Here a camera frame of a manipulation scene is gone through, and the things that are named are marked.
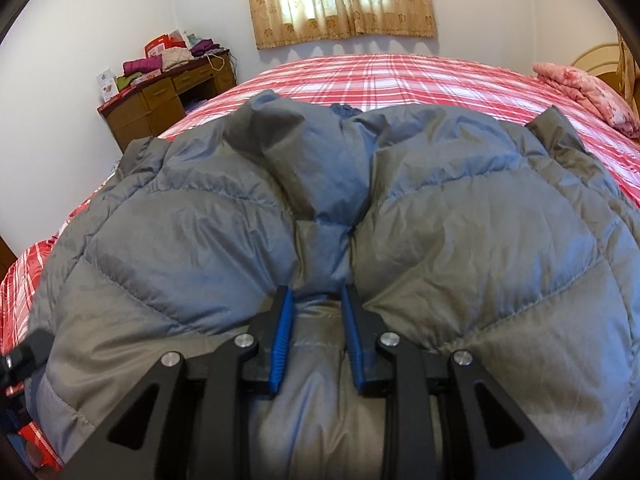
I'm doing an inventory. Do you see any grey puffer jacket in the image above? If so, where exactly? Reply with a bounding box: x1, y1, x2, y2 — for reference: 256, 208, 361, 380
24, 89, 640, 480

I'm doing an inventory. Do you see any clothes pile on desk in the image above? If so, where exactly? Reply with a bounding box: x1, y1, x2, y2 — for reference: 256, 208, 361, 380
115, 30, 227, 92

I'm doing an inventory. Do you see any beige window curtain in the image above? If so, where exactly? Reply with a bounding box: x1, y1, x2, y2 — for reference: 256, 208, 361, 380
248, 0, 437, 50

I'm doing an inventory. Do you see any pink floral folded blanket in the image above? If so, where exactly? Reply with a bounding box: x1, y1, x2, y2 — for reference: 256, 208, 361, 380
533, 62, 639, 140

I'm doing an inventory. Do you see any white card on desk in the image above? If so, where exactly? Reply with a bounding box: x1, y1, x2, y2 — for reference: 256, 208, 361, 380
96, 68, 119, 103

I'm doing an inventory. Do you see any cream wooden headboard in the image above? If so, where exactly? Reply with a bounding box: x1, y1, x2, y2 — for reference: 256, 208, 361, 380
573, 42, 639, 99

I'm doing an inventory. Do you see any brown wooden desk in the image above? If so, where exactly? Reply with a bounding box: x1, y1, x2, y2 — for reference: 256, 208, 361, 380
98, 49, 236, 151

